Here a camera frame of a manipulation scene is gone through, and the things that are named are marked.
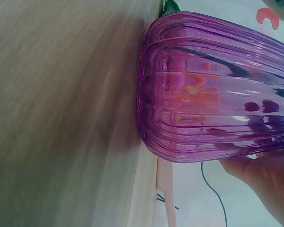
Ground person's right hand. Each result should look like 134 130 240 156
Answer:
206 99 284 227

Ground green leaf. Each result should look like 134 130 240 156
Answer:
159 0 181 18

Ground purple ribbed glass vase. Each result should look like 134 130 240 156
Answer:
136 11 284 164

